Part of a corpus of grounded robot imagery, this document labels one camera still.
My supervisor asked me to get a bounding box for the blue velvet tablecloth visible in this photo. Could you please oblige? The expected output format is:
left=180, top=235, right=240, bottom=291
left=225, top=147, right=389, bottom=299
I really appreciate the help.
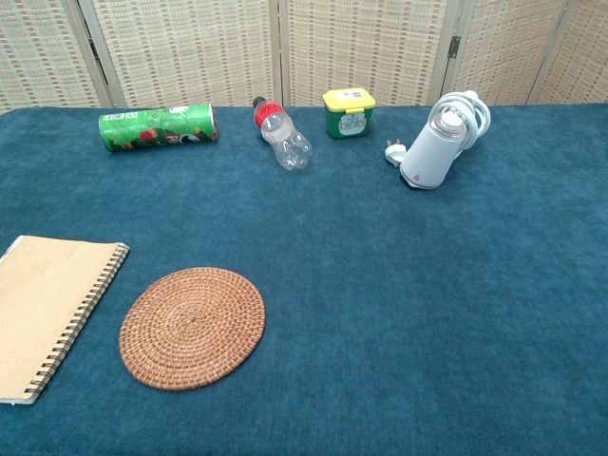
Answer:
left=0, top=103, right=608, bottom=456

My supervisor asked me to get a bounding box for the white power cable with plug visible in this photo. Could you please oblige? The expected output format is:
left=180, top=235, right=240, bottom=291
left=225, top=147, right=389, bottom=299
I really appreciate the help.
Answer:
left=384, top=89, right=493, bottom=168

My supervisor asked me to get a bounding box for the round woven rattan coaster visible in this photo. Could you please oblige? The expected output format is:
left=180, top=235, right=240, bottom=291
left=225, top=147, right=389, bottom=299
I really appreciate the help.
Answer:
left=118, top=267, right=266, bottom=392

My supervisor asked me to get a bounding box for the white cylindrical electric appliance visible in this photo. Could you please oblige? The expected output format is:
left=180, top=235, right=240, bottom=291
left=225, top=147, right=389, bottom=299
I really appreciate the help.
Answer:
left=399, top=104, right=469, bottom=191

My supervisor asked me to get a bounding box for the green chip can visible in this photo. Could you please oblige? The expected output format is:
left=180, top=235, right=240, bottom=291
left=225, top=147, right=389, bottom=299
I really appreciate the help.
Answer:
left=98, top=103, right=220, bottom=154

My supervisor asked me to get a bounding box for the clear plastic bottle red label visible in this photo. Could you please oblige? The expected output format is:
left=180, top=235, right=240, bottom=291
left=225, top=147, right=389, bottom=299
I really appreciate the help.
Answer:
left=252, top=96, right=314, bottom=171

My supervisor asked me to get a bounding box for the green box yellow lid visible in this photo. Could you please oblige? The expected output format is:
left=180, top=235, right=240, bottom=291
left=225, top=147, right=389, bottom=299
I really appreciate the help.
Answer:
left=322, top=87, right=376, bottom=140

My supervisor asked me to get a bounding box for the woven folding screen panel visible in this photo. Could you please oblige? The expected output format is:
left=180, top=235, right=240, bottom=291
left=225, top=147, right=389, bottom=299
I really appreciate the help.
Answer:
left=78, top=0, right=282, bottom=109
left=277, top=0, right=463, bottom=108
left=525, top=0, right=608, bottom=105
left=0, top=0, right=115, bottom=115
left=439, top=0, right=579, bottom=106

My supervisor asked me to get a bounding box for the brown kraft spiral notebook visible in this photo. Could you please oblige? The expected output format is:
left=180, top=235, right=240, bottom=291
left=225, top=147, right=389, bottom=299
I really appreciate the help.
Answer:
left=0, top=235, right=130, bottom=406

